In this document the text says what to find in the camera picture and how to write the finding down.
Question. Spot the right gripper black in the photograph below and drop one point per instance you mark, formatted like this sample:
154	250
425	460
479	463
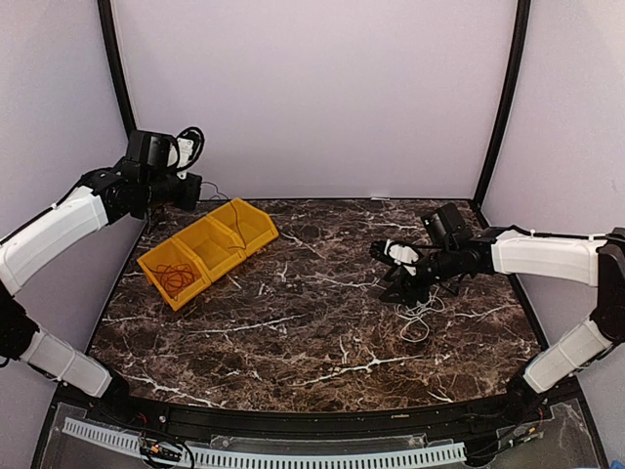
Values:
407	288

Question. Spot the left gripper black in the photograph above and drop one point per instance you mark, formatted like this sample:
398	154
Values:
188	201

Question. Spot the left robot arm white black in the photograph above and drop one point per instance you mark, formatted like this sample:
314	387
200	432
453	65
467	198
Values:
154	171

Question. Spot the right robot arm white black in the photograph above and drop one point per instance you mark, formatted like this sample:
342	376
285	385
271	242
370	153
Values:
596	260

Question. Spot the left yellow plastic bin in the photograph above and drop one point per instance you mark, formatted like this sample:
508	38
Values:
175	272

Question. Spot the yellow plastic bin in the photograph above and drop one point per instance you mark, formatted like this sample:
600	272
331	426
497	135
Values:
253	228
175	272
217	247

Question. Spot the middle yellow plastic bin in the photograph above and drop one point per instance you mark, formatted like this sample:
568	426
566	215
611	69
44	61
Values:
217	247

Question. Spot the right yellow plastic bin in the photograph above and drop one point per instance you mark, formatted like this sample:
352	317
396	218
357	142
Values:
253	228

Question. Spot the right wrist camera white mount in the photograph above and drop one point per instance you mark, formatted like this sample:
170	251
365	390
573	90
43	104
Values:
396	254

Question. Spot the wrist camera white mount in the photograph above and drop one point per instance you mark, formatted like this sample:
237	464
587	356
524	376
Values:
186	153
396	254

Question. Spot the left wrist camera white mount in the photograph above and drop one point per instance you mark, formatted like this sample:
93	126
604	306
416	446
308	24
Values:
186	153

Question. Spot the black front rail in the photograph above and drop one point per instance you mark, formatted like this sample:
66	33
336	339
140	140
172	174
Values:
475	419

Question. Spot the left black frame post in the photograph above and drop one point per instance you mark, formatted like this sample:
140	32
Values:
115	66

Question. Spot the black frame post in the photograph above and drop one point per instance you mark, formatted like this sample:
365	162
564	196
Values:
115	66
505	104

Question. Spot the small circuit board with wires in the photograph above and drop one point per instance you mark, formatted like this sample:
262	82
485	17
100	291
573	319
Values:
160	451

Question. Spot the white slotted cable duct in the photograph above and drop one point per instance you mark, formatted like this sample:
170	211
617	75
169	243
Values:
273	455

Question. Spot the right black frame post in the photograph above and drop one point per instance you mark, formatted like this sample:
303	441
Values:
505	104

